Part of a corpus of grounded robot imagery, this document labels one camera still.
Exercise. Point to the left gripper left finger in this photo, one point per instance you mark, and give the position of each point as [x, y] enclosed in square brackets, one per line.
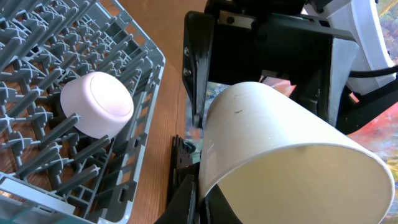
[181, 209]

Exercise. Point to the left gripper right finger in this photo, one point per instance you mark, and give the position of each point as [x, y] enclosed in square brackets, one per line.
[216, 209]

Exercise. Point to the small white round cup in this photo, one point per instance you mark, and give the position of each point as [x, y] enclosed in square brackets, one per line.
[276, 162]

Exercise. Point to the pink bowl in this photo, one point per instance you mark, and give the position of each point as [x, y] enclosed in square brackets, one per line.
[102, 102]

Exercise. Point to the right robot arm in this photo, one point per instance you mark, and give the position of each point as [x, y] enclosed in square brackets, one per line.
[333, 52]

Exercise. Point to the grey dishwasher rack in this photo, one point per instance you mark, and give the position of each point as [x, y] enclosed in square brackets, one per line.
[51, 172]

